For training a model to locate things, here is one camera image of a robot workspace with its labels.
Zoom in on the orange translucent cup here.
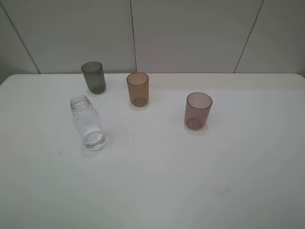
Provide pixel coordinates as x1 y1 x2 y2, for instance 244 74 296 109
126 73 149 107

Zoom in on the pink translucent cup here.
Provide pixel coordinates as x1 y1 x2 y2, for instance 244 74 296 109
184 92 213 130

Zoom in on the grey translucent cup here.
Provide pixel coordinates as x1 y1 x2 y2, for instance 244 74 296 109
81 62 106 94

